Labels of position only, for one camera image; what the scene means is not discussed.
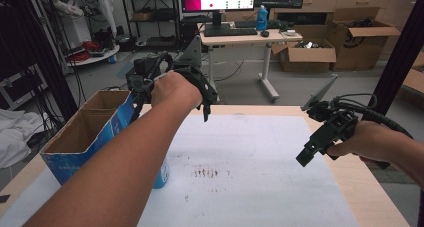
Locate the blue and white bottle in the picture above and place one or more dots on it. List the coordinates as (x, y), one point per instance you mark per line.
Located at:
(162, 177)

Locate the low open cardboard box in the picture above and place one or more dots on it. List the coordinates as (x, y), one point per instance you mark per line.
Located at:
(305, 55)

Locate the white cloth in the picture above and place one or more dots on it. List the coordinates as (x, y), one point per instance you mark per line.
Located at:
(15, 137)

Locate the blue plastic bottle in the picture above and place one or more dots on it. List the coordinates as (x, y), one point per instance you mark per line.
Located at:
(262, 18)

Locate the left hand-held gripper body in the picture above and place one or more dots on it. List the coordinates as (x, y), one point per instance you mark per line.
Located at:
(191, 75)

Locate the black metal shelf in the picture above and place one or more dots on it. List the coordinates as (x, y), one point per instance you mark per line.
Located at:
(150, 17)

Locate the person's right hand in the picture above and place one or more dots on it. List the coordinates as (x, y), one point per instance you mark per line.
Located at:
(365, 142)

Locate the black metal frame post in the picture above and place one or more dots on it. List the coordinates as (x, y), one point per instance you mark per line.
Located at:
(396, 60)
(36, 53)

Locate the round white table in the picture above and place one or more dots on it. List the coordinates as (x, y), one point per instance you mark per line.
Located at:
(93, 55)

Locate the black keyboard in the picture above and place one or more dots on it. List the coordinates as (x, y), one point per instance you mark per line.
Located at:
(230, 31)

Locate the person's left hand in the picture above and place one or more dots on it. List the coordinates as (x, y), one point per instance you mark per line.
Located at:
(175, 92)

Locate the white table mat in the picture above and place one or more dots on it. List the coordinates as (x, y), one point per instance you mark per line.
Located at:
(250, 173)

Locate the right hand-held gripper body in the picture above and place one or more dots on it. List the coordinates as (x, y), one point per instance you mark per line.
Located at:
(336, 125)

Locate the black computer mouse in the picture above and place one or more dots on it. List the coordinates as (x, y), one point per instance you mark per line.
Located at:
(265, 33)

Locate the light wooden desk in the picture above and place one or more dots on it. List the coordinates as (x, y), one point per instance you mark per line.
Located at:
(240, 40)

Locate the blue cardboard box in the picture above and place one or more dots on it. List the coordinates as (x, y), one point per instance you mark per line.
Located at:
(86, 137)

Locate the tall open cardboard box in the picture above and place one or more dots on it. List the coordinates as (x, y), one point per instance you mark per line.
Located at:
(360, 43)

